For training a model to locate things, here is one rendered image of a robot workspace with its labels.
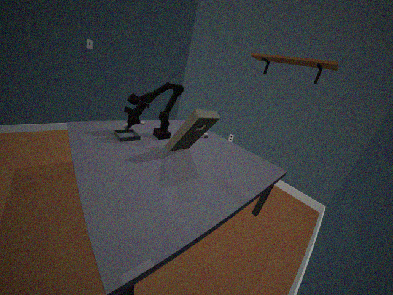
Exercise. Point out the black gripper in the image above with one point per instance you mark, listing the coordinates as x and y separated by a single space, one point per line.
134 119

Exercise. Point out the grey cylinder with slotted end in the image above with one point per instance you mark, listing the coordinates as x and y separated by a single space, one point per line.
125 126

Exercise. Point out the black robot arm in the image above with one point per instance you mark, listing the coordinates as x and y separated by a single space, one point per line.
149 97

